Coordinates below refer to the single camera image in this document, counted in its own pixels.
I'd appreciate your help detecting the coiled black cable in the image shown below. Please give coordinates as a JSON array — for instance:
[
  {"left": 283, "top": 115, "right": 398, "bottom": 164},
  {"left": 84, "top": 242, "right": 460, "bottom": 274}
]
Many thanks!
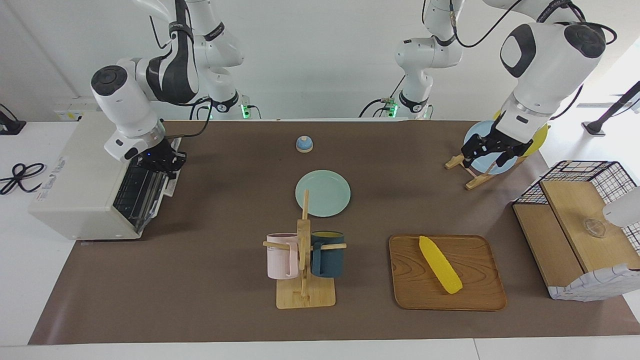
[{"left": 0, "top": 162, "right": 47, "bottom": 196}]

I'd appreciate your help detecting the black stand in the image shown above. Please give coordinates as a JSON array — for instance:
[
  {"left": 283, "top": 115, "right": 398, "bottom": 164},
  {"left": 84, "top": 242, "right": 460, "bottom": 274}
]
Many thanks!
[{"left": 582, "top": 81, "right": 640, "bottom": 137}]

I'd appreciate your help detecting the white power box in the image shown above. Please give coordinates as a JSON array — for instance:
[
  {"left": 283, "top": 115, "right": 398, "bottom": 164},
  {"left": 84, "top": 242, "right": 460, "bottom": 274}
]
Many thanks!
[{"left": 54, "top": 97, "right": 109, "bottom": 123}]

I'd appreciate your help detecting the wooden shelf unit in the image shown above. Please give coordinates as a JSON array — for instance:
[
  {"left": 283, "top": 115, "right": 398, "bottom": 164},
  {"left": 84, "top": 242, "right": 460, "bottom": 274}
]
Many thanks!
[{"left": 512, "top": 179, "right": 640, "bottom": 301}]

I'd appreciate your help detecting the beige toaster oven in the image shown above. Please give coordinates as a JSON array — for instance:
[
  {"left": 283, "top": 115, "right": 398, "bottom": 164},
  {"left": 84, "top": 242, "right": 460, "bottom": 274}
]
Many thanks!
[{"left": 28, "top": 111, "right": 183, "bottom": 241}]

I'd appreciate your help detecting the brown wooden tray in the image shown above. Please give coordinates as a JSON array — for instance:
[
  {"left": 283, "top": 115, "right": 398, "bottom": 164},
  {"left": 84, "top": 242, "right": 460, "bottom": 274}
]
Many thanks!
[{"left": 388, "top": 234, "right": 508, "bottom": 312}]

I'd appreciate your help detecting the black left base cable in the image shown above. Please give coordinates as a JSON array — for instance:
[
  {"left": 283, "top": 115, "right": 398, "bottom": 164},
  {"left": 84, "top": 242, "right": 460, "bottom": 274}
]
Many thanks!
[{"left": 358, "top": 75, "right": 407, "bottom": 119}]

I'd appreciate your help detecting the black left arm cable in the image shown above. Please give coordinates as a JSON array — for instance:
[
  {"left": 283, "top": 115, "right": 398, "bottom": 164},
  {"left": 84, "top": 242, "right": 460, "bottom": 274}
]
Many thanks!
[{"left": 449, "top": 0, "right": 619, "bottom": 122}]

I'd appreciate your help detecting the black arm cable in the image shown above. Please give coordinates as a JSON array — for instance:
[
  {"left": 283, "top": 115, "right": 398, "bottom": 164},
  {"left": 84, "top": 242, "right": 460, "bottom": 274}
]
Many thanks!
[
  {"left": 149, "top": 0, "right": 214, "bottom": 142},
  {"left": 449, "top": 0, "right": 619, "bottom": 122}
]

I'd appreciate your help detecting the black desk device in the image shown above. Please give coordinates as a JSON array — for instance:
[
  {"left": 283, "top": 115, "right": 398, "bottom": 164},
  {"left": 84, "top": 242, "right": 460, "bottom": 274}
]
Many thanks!
[{"left": 0, "top": 104, "right": 27, "bottom": 136}]

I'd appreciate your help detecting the dark blue mug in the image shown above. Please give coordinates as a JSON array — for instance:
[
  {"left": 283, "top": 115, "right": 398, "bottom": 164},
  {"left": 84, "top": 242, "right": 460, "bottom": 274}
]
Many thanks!
[{"left": 310, "top": 230, "right": 346, "bottom": 279}]

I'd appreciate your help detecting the yellow corn cob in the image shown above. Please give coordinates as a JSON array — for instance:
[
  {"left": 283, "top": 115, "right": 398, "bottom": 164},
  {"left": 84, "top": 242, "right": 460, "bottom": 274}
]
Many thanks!
[{"left": 418, "top": 236, "right": 464, "bottom": 295}]

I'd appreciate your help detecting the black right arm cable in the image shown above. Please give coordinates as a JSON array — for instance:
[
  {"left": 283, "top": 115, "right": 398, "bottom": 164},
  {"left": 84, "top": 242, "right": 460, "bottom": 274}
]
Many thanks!
[{"left": 149, "top": 0, "right": 214, "bottom": 142}]

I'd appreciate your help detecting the wooden mug tree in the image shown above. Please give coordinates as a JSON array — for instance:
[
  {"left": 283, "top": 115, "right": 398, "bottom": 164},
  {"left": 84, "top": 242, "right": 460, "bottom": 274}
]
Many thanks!
[{"left": 263, "top": 189, "right": 348, "bottom": 310}]

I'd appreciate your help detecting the yellow plate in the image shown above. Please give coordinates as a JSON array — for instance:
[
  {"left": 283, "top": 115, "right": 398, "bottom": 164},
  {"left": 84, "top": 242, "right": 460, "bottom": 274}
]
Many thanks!
[{"left": 492, "top": 109, "right": 550, "bottom": 157}]

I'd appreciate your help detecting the wooden plate rack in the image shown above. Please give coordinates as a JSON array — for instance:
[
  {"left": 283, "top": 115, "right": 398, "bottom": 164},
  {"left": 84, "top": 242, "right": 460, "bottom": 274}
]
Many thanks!
[{"left": 445, "top": 150, "right": 531, "bottom": 191}]

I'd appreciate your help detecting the light blue plate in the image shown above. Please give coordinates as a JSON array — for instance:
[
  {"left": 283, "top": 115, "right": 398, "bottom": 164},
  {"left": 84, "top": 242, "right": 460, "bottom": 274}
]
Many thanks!
[{"left": 464, "top": 120, "right": 519, "bottom": 176}]

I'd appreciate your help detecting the white checked cloth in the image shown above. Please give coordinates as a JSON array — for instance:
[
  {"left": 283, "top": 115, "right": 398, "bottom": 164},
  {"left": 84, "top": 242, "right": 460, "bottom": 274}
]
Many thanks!
[{"left": 547, "top": 262, "right": 640, "bottom": 302}]

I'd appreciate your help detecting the brown table mat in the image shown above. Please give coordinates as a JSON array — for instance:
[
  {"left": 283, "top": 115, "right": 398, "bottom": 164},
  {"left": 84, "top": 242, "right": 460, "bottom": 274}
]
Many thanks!
[{"left": 28, "top": 120, "right": 640, "bottom": 346}]

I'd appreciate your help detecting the mint green plate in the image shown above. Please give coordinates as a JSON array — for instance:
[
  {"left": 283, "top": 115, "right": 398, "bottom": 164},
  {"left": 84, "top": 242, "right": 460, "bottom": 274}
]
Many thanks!
[{"left": 295, "top": 170, "right": 352, "bottom": 218}]

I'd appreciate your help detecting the pink mug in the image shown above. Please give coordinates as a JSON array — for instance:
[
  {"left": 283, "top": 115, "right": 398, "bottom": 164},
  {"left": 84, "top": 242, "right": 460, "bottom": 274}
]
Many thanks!
[{"left": 266, "top": 232, "right": 301, "bottom": 280}]

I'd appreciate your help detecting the black wire basket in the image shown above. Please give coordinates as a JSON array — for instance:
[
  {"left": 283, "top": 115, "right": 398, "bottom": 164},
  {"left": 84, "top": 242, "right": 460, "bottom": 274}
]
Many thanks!
[{"left": 515, "top": 160, "right": 640, "bottom": 251}]

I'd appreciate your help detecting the small clear glass dish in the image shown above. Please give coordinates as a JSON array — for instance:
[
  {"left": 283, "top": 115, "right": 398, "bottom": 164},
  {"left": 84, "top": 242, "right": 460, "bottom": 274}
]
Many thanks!
[{"left": 582, "top": 217, "right": 609, "bottom": 239}]

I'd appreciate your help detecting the blurred white object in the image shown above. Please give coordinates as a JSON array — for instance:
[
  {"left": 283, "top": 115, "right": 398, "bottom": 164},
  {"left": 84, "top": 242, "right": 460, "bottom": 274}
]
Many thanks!
[{"left": 602, "top": 186, "right": 640, "bottom": 229}]

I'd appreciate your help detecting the glass toaster oven door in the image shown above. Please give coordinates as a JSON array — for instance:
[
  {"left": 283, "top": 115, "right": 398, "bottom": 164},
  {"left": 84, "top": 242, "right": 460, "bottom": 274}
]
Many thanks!
[{"left": 112, "top": 147, "right": 182, "bottom": 237}]

